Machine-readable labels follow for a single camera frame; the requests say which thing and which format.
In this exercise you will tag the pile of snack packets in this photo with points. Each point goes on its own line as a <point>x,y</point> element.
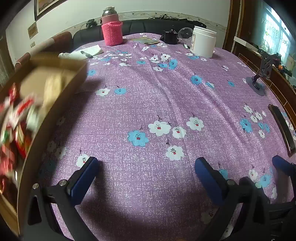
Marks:
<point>20,111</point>

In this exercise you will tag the cardboard box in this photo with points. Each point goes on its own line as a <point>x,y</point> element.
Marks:
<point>57,97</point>

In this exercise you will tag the black charger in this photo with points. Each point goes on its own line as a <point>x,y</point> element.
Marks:
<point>91,23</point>

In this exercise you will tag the wall plaque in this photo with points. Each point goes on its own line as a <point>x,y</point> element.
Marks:
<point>32,31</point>

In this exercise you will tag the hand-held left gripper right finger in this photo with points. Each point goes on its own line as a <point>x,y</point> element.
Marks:
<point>208,183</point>

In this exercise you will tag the black pen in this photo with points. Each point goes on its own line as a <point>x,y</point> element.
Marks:
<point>86,54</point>

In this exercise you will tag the framed picture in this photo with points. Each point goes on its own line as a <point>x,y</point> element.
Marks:
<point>46,5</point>

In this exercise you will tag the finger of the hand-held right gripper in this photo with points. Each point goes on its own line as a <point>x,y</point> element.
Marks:
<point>284,210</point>
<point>284,165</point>

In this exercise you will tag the white notebook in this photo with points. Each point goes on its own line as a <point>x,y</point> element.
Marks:
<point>92,49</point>

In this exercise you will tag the black smartphone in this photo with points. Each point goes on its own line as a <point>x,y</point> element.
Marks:
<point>281,126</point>

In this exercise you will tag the black bag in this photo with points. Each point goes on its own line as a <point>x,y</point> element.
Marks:
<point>182,20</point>

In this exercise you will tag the black leather sofa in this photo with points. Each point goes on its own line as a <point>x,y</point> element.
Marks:
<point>138,26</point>

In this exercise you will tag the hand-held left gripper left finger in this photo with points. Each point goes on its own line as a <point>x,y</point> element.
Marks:
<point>85,178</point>

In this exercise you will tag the green booklet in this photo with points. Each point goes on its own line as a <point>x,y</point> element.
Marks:
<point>145,41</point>

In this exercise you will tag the thermos with pink knit sleeve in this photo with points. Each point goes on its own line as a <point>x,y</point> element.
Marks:
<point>112,32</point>

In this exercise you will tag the white tissue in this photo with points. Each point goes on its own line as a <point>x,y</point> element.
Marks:
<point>66,55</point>

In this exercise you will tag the wooden cabinet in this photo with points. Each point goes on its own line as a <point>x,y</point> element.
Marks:
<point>277,81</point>

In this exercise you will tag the white plastic jar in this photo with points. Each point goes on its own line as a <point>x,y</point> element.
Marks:
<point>203,44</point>

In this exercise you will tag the purple floral tablecloth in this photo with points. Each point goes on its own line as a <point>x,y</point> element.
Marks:
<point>150,92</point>

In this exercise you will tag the wooden door frame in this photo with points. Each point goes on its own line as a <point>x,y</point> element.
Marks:
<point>235,20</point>

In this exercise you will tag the black pouch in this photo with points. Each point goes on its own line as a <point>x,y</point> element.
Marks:
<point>170,38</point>

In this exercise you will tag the grey phone stand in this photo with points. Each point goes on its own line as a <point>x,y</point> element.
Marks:
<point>266,64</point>

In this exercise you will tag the window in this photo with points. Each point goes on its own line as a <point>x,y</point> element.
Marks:
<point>275,27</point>

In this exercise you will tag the brown chair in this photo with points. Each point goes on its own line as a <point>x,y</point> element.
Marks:
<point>63,39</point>

